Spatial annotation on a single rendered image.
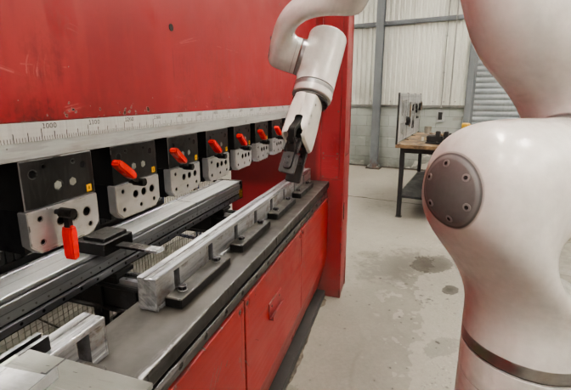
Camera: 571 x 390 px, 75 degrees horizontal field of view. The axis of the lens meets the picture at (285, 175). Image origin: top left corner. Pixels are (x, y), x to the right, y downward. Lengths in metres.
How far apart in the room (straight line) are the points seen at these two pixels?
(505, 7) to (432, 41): 7.47
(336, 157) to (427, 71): 5.47
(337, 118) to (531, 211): 2.24
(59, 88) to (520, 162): 0.71
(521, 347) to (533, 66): 0.26
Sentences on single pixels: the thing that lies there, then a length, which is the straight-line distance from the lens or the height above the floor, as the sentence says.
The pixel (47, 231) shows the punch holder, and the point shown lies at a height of 1.21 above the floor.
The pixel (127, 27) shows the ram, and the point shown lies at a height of 1.59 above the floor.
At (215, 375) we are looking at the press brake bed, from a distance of 1.25.
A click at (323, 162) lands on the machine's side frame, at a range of 2.57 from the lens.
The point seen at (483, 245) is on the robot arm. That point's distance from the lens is 0.35.
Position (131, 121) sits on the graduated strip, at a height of 1.39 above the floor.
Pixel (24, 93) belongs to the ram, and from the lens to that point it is 0.75.
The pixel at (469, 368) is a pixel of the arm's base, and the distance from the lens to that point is 0.48.
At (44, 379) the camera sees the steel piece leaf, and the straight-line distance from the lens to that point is 0.75.
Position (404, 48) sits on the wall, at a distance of 7.95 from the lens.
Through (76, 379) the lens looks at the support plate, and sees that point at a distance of 0.76.
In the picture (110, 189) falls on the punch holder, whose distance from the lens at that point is 0.89.
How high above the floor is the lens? 1.44
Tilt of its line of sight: 12 degrees down
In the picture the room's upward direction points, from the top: straight up
